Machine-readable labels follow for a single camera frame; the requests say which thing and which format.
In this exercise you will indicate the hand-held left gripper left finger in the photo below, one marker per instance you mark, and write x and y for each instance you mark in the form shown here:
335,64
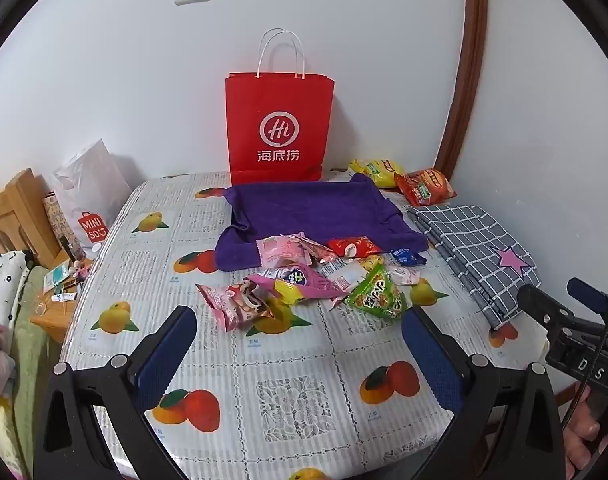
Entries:
166,360

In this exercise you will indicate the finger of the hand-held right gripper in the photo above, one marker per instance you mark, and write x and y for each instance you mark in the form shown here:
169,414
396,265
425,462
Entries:
533,300
588,292

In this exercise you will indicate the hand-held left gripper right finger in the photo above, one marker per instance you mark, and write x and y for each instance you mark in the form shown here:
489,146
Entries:
431,360

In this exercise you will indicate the pink strawberry snack packet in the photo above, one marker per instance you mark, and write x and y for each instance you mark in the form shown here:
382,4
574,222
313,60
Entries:
229,305

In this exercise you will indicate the green triangular snack packet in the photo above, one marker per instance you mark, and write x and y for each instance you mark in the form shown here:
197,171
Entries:
376,297

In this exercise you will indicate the blue small snack packet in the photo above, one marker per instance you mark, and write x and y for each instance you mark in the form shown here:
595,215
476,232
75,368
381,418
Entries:
402,256

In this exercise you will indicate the white pink snack packet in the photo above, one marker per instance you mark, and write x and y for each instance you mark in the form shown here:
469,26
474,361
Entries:
346,275

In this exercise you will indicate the red small snack packet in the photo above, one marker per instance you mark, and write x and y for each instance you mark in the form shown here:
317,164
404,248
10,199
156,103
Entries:
354,247

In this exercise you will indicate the purple triangular snack packet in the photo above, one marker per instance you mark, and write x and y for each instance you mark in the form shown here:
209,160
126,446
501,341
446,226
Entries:
289,280

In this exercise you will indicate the pink peach snack packet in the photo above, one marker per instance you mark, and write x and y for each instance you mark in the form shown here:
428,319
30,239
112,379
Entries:
276,250

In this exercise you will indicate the purple towel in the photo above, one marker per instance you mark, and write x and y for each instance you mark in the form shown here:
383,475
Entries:
309,205

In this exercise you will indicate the person's right hand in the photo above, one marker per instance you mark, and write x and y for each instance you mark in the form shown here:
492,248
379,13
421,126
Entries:
581,432

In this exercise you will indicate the grey plaid cloth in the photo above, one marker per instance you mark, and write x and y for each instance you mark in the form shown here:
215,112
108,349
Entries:
468,245

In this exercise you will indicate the fruit print tablecloth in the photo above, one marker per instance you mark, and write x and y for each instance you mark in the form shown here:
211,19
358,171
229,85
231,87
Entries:
284,360

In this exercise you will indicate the wooden nightstand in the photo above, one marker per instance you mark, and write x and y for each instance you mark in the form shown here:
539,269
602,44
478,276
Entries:
54,317

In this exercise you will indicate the teal white box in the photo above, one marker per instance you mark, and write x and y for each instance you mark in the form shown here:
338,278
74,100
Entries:
54,278

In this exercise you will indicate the green blanket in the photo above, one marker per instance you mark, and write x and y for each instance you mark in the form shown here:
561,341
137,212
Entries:
26,350

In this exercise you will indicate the orange large snack bag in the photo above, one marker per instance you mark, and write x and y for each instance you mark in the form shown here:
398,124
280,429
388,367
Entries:
423,187

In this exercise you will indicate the patterned paper bag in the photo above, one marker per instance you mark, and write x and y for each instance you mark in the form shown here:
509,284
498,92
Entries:
59,220

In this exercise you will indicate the white dotted pillow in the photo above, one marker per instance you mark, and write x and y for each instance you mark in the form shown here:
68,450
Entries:
1,280

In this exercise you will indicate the white plastic shopping bag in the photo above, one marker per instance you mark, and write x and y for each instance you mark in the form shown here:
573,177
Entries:
94,185

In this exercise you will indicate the yellow large snack bag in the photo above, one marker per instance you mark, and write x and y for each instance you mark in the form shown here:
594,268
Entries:
376,169

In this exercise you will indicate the wooden headboard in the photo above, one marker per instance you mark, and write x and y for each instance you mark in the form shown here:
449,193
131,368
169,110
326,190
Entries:
19,210

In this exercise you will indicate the red paper bag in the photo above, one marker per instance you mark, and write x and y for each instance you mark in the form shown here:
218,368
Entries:
279,110

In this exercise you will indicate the wooden door frame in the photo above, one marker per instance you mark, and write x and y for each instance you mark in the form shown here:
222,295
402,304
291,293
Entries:
466,75

